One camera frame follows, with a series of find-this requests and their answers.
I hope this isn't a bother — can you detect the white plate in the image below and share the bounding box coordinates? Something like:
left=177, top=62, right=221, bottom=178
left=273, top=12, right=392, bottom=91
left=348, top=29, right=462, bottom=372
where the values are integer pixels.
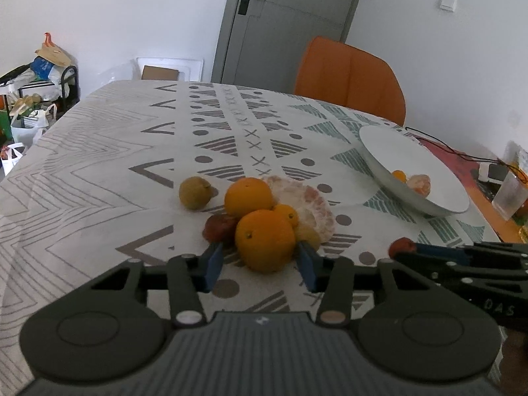
left=358, top=126, right=471, bottom=217

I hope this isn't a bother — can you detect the blue plastic bag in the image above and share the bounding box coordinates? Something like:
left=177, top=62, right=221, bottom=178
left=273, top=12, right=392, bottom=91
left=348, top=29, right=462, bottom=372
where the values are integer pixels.
left=30, top=57, right=62, bottom=82

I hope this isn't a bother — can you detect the grey door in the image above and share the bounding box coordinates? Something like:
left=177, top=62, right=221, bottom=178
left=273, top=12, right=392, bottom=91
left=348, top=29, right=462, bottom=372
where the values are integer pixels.
left=211, top=0, right=369, bottom=91

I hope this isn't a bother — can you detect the cardboard box with foam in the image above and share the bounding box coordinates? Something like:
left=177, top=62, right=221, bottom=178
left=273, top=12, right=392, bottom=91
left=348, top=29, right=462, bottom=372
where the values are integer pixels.
left=134, top=55, right=204, bottom=83

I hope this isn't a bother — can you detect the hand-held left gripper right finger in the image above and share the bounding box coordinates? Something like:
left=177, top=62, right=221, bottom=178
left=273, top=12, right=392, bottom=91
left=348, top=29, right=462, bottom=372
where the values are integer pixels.
left=297, top=241, right=442, bottom=327

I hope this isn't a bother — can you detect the white charger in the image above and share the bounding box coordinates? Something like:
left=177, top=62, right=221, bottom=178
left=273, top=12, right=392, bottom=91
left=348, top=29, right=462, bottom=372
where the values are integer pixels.
left=478, top=162, right=509, bottom=183

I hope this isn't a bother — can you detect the patterned white tablecloth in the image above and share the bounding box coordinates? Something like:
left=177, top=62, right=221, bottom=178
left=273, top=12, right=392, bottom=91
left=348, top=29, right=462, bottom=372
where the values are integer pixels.
left=0, top=79, right=502, bottom=396

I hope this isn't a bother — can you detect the large orange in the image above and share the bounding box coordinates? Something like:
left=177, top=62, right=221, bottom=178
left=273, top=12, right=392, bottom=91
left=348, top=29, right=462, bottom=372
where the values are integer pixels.
left=224, top=177, right=275, bottom=218
left=234, top=210, right=297, bottom=274

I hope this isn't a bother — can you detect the white plastic bag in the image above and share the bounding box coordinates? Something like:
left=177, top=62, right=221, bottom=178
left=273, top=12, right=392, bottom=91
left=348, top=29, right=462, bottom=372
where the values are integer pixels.
left=0, top=142, right=26, bottom=176
left=10, top=103, right=58, bottom=147

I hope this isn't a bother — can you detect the brown cardboard box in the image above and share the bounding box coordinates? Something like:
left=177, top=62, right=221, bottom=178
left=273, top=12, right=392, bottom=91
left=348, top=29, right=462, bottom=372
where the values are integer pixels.
left=141, top=65, right=184, bottom=81

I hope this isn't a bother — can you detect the clear plastic cup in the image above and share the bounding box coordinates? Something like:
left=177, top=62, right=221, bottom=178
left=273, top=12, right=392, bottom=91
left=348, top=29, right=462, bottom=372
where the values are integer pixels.
left=492, top=171, right=528, bottom=220

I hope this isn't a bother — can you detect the red orange table mat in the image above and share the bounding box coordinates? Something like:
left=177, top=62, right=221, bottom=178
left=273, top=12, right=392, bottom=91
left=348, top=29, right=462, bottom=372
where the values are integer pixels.
left=416, top=138, right=528, bottom=243

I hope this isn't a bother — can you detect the orange chair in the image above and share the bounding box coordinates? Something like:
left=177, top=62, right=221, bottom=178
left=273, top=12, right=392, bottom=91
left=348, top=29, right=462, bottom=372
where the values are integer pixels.
left=294, top=36, right=407, bottom=126

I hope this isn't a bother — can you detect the black cable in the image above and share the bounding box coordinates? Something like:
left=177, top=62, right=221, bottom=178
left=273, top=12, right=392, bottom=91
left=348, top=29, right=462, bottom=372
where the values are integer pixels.
left=405, top=126, right=509, bottom=166

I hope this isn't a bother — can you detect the person's right hand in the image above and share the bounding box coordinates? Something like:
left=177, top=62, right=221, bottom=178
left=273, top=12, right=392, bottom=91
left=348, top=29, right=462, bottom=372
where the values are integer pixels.
left=500, top=329, right=528, bottom=382

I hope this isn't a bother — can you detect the black storage rack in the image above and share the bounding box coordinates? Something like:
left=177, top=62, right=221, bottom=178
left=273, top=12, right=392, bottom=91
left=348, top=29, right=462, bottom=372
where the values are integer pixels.
left=0, top=65, right=80, bottom=113

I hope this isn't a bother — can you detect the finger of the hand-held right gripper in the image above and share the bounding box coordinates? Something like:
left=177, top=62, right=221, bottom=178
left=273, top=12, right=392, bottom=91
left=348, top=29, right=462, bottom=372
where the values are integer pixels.
left=394, top=255, right=456, bottom=286
left=413, top=242, right=479, bottom=265

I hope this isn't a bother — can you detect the brown-green round fruit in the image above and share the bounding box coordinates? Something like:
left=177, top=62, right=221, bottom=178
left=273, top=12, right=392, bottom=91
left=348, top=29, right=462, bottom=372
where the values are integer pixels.
left=179, top=176, right=216, bottom=210

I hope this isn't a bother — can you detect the small red jujube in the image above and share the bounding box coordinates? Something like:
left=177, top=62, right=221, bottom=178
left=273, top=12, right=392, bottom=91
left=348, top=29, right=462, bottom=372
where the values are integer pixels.
left=388, top=237, right=417, bottom=259

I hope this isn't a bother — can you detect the peeled pink pomelo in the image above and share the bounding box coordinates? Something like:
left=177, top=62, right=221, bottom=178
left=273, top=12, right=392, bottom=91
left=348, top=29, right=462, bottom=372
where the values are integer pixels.
left=258, top=175, right=336, bottom=243

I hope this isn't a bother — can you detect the peeled tangerine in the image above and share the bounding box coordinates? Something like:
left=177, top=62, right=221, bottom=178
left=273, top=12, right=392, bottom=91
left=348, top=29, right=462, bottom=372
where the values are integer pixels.
left=405, top=174, right=432, bottom=196

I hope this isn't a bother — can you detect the red-brown jujube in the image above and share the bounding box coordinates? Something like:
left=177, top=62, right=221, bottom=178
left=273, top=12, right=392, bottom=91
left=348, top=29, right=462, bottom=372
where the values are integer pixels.
left=202, top=214, right=239, bottom=245

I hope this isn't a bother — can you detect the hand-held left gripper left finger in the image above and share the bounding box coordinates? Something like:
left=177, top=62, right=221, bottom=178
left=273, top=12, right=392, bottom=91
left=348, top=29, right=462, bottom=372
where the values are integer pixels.
left=87, top=242, right=224, bottom=328

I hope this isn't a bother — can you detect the yellow-green round fruit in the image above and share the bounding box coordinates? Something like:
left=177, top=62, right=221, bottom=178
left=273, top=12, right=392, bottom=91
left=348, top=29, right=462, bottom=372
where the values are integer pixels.
left=294, top=225, right=322, bottom=252

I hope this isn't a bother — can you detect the brown paper bag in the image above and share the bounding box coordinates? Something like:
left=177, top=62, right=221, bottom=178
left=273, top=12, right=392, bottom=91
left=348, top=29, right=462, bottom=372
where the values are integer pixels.
left=35, top=32, right=72, bottom=67

